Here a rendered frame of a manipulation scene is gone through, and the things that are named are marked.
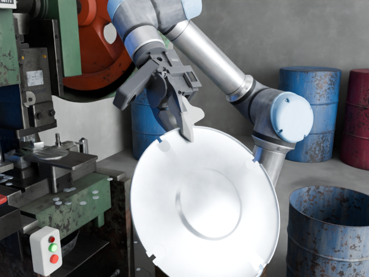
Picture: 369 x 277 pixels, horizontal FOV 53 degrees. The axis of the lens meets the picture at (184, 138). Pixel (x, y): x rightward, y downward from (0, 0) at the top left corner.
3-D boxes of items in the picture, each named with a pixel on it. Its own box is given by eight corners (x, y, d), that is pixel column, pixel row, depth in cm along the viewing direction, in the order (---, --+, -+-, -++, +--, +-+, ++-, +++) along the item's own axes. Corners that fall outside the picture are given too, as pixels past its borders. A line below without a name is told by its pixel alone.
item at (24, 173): (62, 162, 154) (61, 155, 153) (22, 179, 137) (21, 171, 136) (34, 157, 161) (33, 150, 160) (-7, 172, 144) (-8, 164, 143)
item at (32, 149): (52, 156, 152) (51, 146, 151) (22, 168, 139) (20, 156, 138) (36, 154, 156) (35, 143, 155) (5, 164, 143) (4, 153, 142)
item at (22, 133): (59, 132, 150) (57, 119, 149) (17, 145, 133) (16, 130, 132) (31, 128, 157) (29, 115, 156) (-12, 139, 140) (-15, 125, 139)
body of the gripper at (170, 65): (204, 87, 72) (177, 40, 76) (168, 92, 67) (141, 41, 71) (186, 110, 78) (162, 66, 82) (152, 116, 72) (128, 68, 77)
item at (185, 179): (301, 217, 73) (305, 216, 72) (210, 335, 56) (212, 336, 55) (208, 103, 74) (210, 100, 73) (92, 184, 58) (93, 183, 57)
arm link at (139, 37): (131, 25, 72) (118, 54, 78) (140, 42, 71) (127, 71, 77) (163, 25, 77) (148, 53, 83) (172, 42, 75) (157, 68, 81)
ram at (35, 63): (63, 122, 145) (56, 43, 136) (32, 131, 132) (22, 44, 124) (31, 117, 152) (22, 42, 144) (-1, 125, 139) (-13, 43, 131)
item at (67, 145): (79, 151, 169) (77, 129, 166) (51, 162, 155) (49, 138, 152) (69, 149, 172) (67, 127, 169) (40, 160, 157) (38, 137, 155)
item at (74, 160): (101, 187, 143) (99, 154, 139) (76, 201, 131) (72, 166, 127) (53, 176, 154) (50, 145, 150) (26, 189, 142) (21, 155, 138)
